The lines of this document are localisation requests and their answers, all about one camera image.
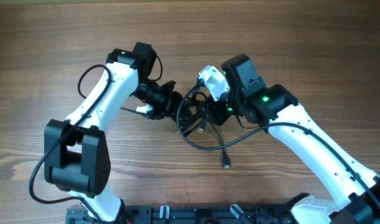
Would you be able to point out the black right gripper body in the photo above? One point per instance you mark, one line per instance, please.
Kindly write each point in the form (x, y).
(222, 108)

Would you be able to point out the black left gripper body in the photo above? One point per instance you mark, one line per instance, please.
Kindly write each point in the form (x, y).
(162, 98)

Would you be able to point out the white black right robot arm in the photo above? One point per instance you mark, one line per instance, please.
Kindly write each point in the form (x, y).
(237, 89)

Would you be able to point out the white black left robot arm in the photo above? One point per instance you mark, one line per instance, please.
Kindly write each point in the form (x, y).
(76, 157)

